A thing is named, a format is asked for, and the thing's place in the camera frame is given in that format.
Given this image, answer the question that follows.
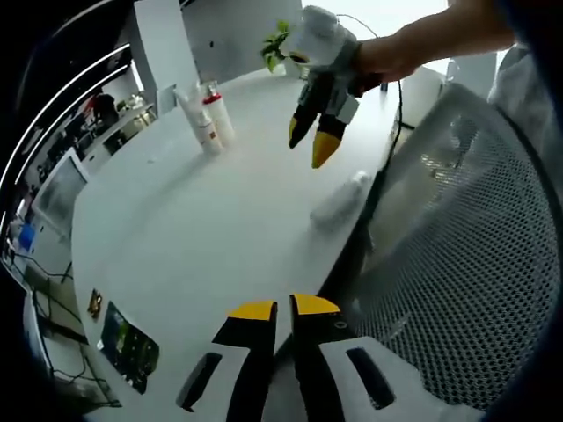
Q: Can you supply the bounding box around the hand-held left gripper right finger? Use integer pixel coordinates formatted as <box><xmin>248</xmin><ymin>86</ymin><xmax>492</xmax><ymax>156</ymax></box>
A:
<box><xmin>288</xmin><ymin>292</ymin><xmax>439</xmax><ymax>422</ymax></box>

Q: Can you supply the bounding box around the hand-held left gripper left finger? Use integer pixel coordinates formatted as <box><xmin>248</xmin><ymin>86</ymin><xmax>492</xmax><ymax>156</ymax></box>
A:
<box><xmin>131</xmin><ymin>300</ymin><xmax>279</xmax><ymax>422</ymax></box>

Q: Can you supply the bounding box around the small white skincare bottle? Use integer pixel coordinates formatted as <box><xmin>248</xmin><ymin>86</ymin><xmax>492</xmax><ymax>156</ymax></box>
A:
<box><xmin>310</xmin><ymin>170</ymin><xmax>371</xmax><ymax>226</ymax></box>

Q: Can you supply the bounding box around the red collar skincare bottle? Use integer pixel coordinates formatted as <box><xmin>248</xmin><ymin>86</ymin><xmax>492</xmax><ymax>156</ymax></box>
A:
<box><xmin>201</xmin><ymin>83</ymin><xmax>237</xmax><ymax>146</ymax></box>

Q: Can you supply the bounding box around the dark green packet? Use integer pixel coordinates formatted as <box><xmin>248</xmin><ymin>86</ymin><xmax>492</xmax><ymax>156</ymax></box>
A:
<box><xmin>99</xmin><ymin>301</ymin><xmax>160</xmax><ymax>395</ymax></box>

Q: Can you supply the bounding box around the white skincare tube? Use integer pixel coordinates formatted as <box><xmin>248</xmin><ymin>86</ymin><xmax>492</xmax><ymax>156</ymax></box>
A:
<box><xmin>173</xmin><ymin>85</ymin><xmax>224</xmax><ymax>156</ymax></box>

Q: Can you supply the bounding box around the small gold packet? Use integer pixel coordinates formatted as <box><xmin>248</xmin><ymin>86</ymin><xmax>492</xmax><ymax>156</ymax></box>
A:
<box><xmin>86</xmin><ymin>288</ymin><xmax>105</xmax><ymax>324</ymax></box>

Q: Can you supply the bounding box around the person's right hand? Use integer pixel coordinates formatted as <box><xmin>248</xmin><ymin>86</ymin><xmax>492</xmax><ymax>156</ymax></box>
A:
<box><xmin>349</xmin><ymin>38</ymin><xmax>399</xmax><ymax>98</ymax></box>

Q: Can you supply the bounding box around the potted green plant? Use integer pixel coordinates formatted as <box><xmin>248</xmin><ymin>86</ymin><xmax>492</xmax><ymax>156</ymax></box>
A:
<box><xmin>261</xmin><ymin>19</ymin><xmax>294</xmax><ymax>74</ymax></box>

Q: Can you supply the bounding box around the grey mesh office chair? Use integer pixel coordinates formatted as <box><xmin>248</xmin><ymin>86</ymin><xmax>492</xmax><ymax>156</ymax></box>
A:
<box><xmin>351</xmin><ymin>81</ymin><xmax>563</xmax><ymax>412</ymax></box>

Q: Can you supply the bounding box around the white office desk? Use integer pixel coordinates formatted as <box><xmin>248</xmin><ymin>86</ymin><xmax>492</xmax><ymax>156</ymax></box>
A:
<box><xmin>78</xmin><ymin>100</ymin><xmax>157</xmax><ymax>155</ymax></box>

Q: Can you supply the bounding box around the person's grey shirt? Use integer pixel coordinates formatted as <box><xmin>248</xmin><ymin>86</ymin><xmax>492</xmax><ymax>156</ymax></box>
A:
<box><xmin>486</xmin><ymin>41</ymin><xmax>563</xmax><ymax>146</ymax></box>

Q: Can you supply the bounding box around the ceiling light strip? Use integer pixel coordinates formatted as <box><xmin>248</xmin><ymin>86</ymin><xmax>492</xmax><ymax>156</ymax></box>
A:
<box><xmin>0</xmin><ymin>43</ymin><xmax>133</xmax><ymax>212</ymax></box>
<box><xmin>12</xmin><ymin>61</ymin><xmax>135</xmax><ymax>177</ymax></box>

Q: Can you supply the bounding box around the white partition screen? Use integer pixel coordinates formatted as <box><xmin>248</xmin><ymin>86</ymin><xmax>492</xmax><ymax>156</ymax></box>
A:
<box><xmin>33</xmin><ymin>147</ymin><xmax>91</xmax><ymax>229</ymax></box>

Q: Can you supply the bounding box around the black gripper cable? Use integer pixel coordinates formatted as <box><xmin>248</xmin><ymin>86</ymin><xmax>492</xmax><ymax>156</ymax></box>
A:
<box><xmin>336</xmin><ymin>12</ymin><xmax>406</xmax><ymax>186</ymax></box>

